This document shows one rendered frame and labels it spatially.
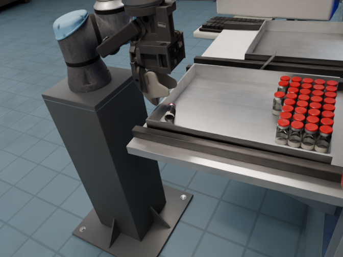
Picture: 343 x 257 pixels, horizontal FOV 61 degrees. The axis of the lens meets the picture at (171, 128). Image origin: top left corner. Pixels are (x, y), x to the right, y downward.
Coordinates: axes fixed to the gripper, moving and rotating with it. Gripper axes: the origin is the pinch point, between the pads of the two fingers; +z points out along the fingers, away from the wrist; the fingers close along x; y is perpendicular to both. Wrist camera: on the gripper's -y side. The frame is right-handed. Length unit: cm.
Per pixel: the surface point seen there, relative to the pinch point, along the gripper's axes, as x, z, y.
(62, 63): 166, 92, -223
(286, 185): -10.8, 5.0, 29.4
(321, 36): 51, 5, 30
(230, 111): 6.1, 4.6, 15.4
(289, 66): 26.1, 2.9, 24.4
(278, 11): 89, 9, 12
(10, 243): -14, 93, -93
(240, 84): 17.5, 4.6, 14.4
